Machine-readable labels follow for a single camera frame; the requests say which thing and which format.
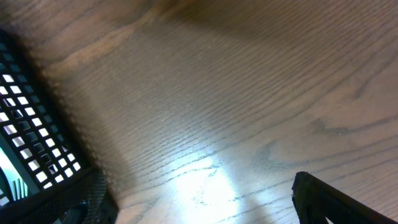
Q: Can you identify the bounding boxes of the black plastic mesh basket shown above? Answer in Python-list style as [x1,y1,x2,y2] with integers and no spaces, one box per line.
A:
[1,32,103,223]

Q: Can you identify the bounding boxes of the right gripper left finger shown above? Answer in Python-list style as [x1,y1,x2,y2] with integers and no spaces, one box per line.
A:
[53,174,118,224]

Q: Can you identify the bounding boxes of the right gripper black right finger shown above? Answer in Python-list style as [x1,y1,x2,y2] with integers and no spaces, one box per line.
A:
[292,172,397,224]

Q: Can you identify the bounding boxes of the white plastic fork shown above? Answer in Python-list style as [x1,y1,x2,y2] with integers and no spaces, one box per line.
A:
[1,149,29,202]

